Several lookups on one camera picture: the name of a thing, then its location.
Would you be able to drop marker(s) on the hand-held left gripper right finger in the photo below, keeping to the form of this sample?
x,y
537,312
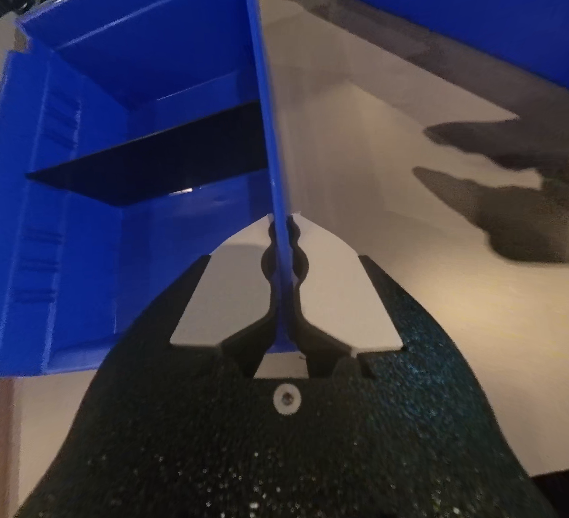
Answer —
x,y
346,300

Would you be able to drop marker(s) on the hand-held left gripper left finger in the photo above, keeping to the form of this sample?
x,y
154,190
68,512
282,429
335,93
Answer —
x,y
222,296

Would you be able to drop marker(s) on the blue bin with black divider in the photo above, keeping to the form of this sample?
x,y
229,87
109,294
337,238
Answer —
x,y
89,238

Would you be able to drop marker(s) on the black bin divider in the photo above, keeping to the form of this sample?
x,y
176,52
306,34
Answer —
x,y
155,158

